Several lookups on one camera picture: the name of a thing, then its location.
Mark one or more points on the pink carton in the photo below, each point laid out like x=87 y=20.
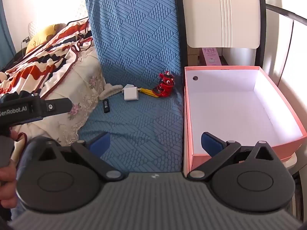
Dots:
x=210 y=56

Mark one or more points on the striped blanket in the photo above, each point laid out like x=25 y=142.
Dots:
x=48 y=60

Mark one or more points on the pink cardboard box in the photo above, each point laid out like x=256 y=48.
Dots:
x=230 y=105

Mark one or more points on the blue textured chair cover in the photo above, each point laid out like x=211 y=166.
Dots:
x=136 y=40

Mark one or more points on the floral bed sheet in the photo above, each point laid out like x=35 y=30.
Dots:
x=81 y=95

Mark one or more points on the white cardboard box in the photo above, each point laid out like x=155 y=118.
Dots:
x=203 y=14

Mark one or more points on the white fluffy hair claw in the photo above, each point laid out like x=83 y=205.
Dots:
x=111 y=91

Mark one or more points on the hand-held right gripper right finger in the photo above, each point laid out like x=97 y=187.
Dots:
x=210 y=144

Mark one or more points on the blue curtain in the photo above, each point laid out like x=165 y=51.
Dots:
x=6 y=28

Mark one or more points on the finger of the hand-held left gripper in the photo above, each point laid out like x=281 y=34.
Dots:
x=58 y=106

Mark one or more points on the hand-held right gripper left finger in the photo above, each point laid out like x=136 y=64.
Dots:
x=100 y=141

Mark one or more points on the yellow pillow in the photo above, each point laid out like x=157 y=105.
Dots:
x=40 y=37

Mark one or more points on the white charger adapter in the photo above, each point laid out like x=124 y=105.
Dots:
x=130 y=93

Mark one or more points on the person's left hand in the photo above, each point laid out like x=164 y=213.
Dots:
x=6 y=186

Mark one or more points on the red toy figure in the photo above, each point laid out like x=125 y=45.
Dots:
x=166 y=84

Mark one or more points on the black chair frame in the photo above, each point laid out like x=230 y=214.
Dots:
x=180 y=28

